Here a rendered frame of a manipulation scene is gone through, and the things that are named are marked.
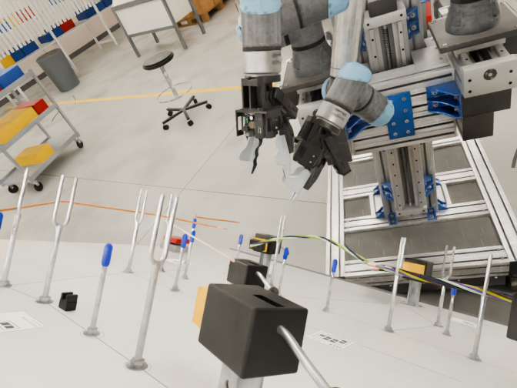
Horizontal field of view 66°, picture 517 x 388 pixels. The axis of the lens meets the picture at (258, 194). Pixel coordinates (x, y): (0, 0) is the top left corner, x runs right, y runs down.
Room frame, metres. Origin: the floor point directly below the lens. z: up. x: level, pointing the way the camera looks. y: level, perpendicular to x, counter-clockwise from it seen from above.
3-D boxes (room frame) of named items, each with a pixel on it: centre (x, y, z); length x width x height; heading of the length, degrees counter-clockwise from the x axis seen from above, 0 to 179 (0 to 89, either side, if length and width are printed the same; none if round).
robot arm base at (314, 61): (1.29, -0.36, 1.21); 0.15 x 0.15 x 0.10
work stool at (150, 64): (4.14, 0.33, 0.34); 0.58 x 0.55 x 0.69; 166
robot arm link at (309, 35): (1.29, -0.35, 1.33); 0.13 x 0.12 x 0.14; 81
